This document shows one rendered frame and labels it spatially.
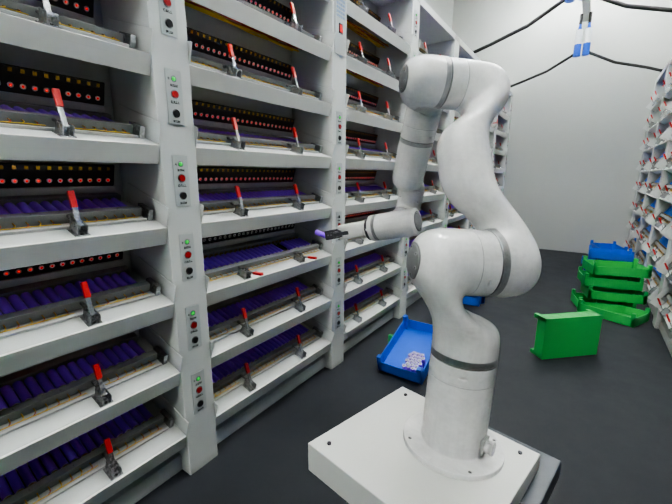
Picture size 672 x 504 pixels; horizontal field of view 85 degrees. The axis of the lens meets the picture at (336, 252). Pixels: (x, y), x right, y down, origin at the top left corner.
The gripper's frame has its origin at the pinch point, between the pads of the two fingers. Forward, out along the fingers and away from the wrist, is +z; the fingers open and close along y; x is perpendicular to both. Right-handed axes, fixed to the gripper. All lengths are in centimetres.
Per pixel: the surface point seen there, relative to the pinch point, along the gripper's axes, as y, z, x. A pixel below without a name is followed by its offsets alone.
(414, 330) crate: -55, 0, 55
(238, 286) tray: 31.7, 15.4, 9.7
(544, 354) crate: -79, -51, 74
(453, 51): -157, -12, -99
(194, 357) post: 49, 19, 25
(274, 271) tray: 16.0, 15.0, 8.6
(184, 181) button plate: 47, 8, -21
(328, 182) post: -17.3, 9.4, -19.7
